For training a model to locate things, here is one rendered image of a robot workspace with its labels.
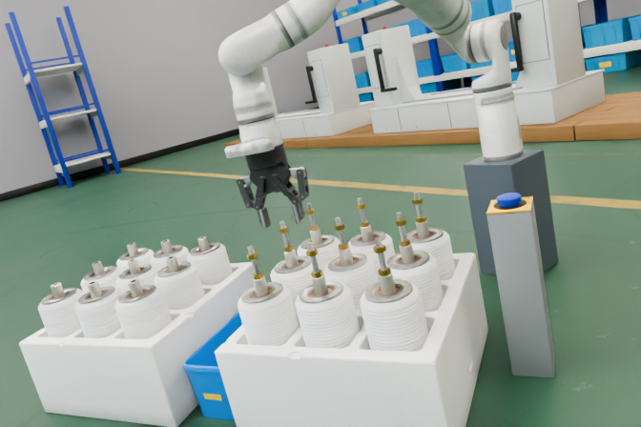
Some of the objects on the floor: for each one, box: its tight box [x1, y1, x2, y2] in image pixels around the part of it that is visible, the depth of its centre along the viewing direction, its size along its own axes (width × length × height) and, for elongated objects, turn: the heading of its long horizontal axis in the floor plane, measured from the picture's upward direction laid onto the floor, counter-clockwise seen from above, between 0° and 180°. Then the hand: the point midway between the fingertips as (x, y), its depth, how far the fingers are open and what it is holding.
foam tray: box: [215, 253, 488, 427], centre depth 99 cm, size 39×39×18 cm
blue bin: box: [182, 311, 242, 420], centre depth 111 cm, size 30×11×12 cm, turn 21°
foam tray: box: [19, 262, 254, 427], centre depth 124 cm, size 39×39×18 cm
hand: (281, 217), depth 99 cm, fingers open, 6 cm apart
